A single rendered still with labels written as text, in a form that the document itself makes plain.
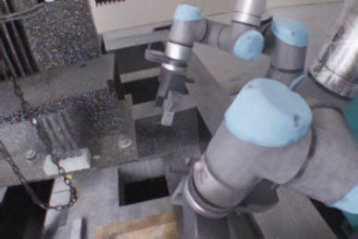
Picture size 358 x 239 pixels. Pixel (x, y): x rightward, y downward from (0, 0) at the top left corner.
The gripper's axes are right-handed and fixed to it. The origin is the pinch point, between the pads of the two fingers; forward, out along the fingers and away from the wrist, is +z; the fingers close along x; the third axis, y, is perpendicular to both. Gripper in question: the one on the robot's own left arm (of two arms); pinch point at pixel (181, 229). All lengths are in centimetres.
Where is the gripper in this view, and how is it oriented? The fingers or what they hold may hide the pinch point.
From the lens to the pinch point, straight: 47.2
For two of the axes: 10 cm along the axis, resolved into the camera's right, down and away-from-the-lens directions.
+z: -3.0, 7.4, 6.0
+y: -9.5, -2.2, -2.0
